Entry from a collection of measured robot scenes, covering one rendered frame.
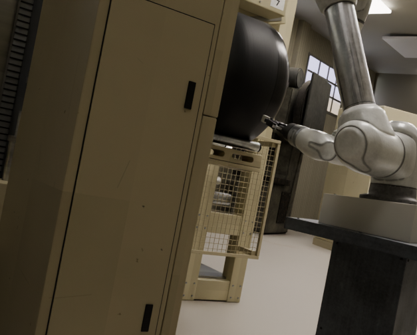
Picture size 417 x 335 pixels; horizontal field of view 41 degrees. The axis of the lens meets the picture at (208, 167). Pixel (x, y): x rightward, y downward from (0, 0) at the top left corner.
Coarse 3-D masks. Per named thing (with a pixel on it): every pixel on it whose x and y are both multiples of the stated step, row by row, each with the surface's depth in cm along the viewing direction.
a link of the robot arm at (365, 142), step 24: (336, 0) 188; (336, 24) 187; (336, 48) 186; (360, 48) 184; (360, 72) 180; (360, 96) 178; (360, 120) 172; (384, 120) 174; (336, 144) 173; (360, 144) 167; (384, 144) 170; (360, 168) 172; (384, 168) 175
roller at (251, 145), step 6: (216, 132) 246; (216, 138) 245; (222, 138) 246; (228, 138) 248; (234, 138) 250; (240, 138) 253; (228, 144) 250; (234, 144) 251; (240, 144) 252; (246, 144) 254; (252, 144) 255; (258, 144) 257; (252, 150) 257; (258, 150) 258
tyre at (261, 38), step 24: (240, 24) 241; (264, 24) 252; (240, 48) 235; (264, 48) 240; (240, 72) 234; (264, 72) 238; (288, 72) 248; (240, 96) 236; (264, 96) 241; (240, 120) 243
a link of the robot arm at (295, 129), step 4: (292, 128) 218; (296, 128) 217; (300, 128) 216; (292, 132) 218; (296, 132) 215; (288, 136) 219; (292, 136) 217; (288, 140) 220; (292, 140) 217; (292, 144) 219
